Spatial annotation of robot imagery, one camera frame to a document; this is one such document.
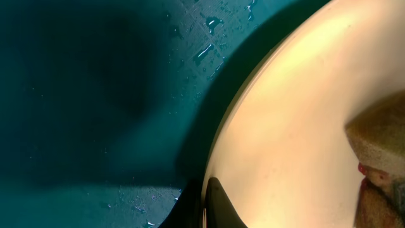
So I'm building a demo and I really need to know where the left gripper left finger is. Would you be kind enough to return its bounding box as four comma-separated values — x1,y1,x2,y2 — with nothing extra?
159,179,202,228

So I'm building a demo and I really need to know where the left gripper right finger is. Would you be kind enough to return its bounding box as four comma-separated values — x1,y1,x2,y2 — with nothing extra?
204,177,247,228

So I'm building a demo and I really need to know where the teal plastic tray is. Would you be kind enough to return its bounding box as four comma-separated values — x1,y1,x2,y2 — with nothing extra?
1,1,324,227

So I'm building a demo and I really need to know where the yellow plate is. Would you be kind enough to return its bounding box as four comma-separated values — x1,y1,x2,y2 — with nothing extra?
202,0,404,227

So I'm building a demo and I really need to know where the green yellow sponge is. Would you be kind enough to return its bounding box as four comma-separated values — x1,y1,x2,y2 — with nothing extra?
345,91,404,228

